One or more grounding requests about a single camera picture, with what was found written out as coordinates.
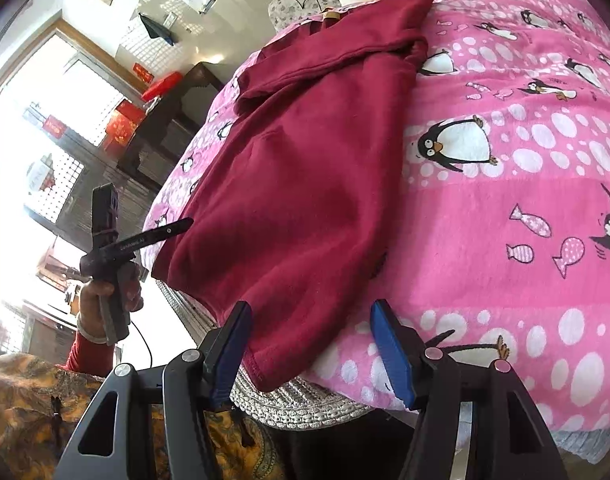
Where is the red sleeve left forearm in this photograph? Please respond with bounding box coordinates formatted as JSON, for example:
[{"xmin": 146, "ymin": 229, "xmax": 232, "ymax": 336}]
[{"xmin": 61, "ymin": 333, "xmax": 114, "ymax": 377}]

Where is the dark wooden side table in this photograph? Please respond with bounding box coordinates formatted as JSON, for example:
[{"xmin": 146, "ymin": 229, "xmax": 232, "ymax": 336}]
[{"xmin": 116, "ymin": 62, "xmax": 224, "ymax": 193}]

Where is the red box on table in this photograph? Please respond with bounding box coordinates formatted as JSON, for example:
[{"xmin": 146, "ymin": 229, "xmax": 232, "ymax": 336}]
[{"xmin": 142, "ymin": 72, "xmax": 183, "ymax": 103}]

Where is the red gift bag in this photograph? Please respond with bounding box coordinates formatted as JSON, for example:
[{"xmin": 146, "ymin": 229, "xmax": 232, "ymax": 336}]
[{"xmin": 101, "ymin": 99, "xmax": 146, "ymax": 158}]

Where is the person's left hand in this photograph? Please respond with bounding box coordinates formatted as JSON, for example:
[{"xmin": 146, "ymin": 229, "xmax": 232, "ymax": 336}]
[{"xmin": 78, "ymin": 278, "xmax": 144, "ymax": 338}]

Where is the pink penguin blanket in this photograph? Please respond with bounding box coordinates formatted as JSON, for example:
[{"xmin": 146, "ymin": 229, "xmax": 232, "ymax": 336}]
[{"xmin": 146, "ymin": 0, "xmax": 610, "ymax": 431}]

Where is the dark red fleece sweater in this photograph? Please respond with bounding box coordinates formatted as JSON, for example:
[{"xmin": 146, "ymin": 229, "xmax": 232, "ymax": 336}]
[{"xmin": 153, "ymin": 0, "xmax": 433, "ymax": 392}]

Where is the orange floral patterned clothing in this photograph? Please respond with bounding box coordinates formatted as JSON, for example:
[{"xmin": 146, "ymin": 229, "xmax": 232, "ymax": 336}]
[{"xmin": 0, "ymin": 350, "xmax": 284, "ymax": 479}]

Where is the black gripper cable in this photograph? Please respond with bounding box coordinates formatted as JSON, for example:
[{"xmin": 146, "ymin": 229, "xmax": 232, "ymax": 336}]
[{"xmin": 129, "ymin": 318, "xmax": 155, "ymax": 371}]

